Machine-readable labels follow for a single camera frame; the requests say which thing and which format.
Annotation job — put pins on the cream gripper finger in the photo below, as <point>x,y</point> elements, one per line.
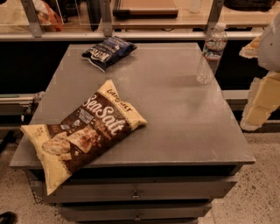
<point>250,50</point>
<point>263,100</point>

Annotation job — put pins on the clear plastic water bottle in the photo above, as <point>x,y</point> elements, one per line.
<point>213,49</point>

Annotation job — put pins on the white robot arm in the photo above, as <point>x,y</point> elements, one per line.
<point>269,47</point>

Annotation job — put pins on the black bag on shelf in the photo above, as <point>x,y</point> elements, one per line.
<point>249,5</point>

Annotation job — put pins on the blue Kettle chip bag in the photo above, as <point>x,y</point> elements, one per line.
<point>108,52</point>

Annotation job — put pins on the yellow brown Sea Salt bag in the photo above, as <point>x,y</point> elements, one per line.
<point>95,126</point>

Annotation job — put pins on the orange snack bag behind glass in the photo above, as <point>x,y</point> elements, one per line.
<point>47,16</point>

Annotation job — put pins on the grey drawer cabinet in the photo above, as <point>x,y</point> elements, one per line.
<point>190,134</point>

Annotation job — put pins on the wooden tray on shelf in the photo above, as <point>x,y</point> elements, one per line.
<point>128,8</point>

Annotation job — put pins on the black shoe at corner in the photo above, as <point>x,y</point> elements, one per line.
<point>8,218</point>

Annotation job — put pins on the lower drawer with handle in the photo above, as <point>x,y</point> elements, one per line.
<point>135,212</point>

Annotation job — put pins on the drawer with handle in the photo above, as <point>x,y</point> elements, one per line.
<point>135,212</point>
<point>191,190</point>

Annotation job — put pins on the upper drawer with handle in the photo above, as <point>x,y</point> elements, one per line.
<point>191,190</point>

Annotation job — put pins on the metal shelf rail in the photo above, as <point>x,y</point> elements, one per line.
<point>128,35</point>

